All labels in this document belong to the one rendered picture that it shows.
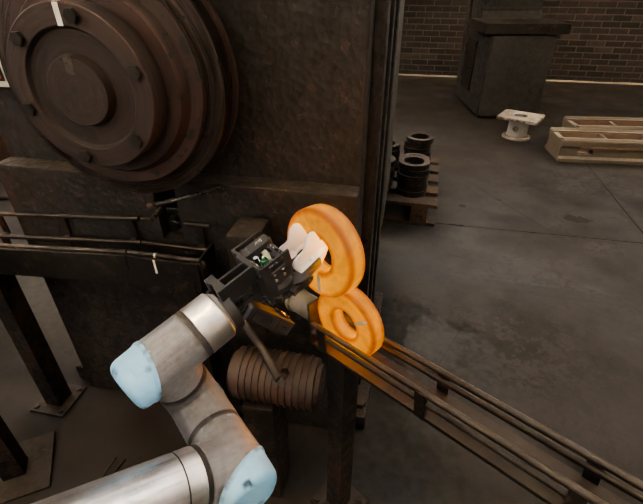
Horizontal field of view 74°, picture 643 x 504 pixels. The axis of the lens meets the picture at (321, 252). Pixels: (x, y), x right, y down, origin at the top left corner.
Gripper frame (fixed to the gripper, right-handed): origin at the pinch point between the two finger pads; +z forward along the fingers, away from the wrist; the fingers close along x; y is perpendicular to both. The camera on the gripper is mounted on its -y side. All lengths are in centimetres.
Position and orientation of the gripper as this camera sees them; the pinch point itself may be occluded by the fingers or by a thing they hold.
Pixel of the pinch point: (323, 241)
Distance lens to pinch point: 70.2
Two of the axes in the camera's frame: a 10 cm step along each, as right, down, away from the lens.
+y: -1.8, -7.1, -6.8
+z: 7.0, -5.8, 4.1
